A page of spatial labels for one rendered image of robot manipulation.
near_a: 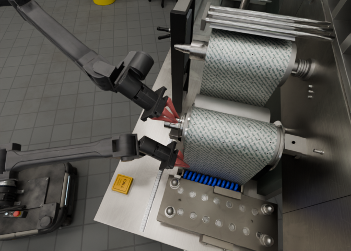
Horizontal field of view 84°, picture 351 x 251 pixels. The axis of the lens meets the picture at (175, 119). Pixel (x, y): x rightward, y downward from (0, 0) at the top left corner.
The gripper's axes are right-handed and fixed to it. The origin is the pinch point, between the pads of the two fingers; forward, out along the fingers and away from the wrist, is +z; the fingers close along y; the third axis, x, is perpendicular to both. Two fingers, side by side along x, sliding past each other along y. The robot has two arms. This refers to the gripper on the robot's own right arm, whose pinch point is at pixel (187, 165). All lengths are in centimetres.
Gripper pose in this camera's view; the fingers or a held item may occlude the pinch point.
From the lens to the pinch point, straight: 74.7
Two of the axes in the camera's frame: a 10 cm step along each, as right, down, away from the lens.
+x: 4.8, -3.5, -8.0
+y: -2.7, 8.1, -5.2
